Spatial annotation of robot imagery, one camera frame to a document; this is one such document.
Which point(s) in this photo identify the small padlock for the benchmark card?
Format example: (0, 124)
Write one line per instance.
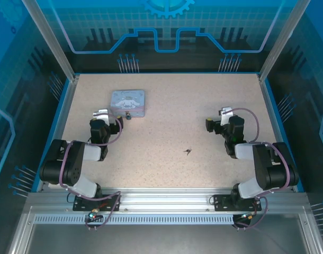
(128, 116)

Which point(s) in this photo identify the cartoon print tin box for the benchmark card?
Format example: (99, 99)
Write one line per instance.
(127, 101)

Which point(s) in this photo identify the small metal key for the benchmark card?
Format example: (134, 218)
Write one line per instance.
(188, 151)

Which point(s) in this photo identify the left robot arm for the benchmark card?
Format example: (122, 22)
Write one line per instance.
(71, 164)

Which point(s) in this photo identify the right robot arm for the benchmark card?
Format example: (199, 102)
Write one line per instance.
(264, 169)

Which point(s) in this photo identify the blue table side rim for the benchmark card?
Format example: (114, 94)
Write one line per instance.
(58, 119)
(278, 119)

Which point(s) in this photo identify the small led circuit board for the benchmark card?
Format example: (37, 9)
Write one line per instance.
(94, 215)
(249, 217)

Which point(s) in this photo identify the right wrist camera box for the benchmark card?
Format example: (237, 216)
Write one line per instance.
(225, 117)

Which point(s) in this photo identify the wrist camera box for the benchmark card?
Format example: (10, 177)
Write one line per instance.
(100, 113)
(225, 117)

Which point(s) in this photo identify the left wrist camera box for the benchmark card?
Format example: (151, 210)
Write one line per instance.
(100, 113)

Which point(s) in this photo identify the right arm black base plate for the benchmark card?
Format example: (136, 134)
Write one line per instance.
(222, 202)

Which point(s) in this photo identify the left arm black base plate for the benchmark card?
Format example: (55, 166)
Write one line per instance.
(80, 205)

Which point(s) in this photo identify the aluminium mounting rail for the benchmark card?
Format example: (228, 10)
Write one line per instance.
(164, 201)

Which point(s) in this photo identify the aluminium frame post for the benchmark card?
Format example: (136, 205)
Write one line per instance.
(50, 39)
(283, 34)

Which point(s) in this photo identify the metal tray frame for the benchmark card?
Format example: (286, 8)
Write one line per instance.
(164, 238)

